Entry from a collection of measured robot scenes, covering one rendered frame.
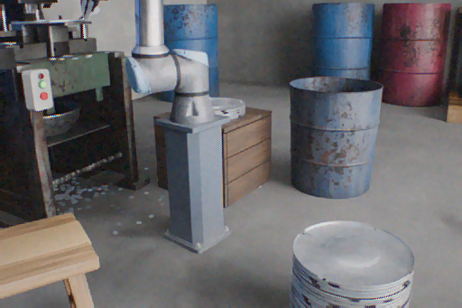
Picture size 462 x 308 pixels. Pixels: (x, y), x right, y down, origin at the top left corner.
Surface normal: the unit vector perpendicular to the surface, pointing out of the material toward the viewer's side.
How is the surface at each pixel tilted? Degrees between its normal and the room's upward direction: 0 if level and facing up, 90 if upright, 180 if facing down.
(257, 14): 90
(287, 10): 90
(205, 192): 90
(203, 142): 90
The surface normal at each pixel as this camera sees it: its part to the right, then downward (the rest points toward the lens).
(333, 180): -0.15, 0.32
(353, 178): 0.23, 0.31
